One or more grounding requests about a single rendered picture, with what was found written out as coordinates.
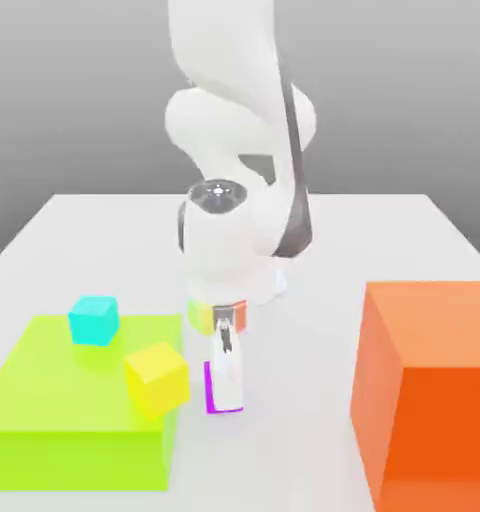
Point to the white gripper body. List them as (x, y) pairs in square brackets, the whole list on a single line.
[(228, 384)]

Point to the large orange box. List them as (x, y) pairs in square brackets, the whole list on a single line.
[(436, 400)]

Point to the small yellow cube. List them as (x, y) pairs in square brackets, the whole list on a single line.
[(158, 380)]

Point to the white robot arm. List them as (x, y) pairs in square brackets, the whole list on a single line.
[(224, 120)]

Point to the large lime green box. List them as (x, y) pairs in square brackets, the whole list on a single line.
[(64, 400)]

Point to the small magenta cube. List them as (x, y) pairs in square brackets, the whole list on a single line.
[(208, 390)]

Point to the small cyan cube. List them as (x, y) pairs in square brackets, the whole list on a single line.
[(92, 322)]

